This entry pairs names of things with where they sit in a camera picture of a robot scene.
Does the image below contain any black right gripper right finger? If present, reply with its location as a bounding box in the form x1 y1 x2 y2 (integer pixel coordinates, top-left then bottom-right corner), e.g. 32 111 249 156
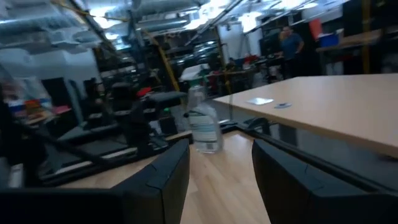
251 139 398 224

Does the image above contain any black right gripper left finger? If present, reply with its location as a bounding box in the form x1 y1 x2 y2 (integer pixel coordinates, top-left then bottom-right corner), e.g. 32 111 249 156
0 138 191 224

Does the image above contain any black shelf rack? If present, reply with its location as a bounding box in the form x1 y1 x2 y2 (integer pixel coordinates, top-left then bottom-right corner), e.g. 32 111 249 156
37 81 189 187

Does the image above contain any clear spray bottle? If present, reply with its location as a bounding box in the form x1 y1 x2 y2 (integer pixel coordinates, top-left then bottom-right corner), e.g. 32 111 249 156
179 64 224 155

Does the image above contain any light wooden background table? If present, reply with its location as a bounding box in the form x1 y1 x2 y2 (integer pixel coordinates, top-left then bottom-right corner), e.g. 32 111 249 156
213 73 398 159

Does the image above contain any white card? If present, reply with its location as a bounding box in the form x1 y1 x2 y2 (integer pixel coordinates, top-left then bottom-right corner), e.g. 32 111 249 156
246 96 275 106

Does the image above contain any person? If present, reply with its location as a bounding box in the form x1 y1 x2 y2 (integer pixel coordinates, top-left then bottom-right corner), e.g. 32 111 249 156
277 26 305 79

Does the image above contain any blue storage bin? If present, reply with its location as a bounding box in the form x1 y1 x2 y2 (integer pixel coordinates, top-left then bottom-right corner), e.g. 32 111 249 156
318 32 340 48

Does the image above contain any red container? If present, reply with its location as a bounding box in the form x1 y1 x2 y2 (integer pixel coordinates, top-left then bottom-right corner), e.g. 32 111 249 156
308 18 324 40

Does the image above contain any yellow slanted post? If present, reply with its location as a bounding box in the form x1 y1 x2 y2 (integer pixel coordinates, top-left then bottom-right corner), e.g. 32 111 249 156
146 29 182 93

